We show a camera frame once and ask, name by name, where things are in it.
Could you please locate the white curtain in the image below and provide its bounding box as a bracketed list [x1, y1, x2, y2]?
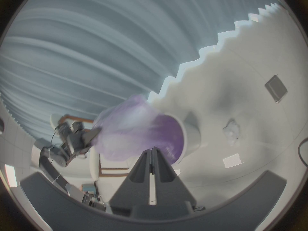
[0, 0, 289, 141]

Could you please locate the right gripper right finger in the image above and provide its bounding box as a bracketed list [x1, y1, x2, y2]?
[152, 146, 197, 209]

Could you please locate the white trash bin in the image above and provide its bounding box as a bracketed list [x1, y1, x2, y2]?
[154, 111, 202, 166]

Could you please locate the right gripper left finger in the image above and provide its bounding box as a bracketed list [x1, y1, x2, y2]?
[109, 148, 152, 209]

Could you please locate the purple plastic bag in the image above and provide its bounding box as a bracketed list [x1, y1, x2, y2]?
[93, 94, 186, 165]

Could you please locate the black cable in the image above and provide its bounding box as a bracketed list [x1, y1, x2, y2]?
[49, 127, 60, 151]
[298, 139, 308, 168]

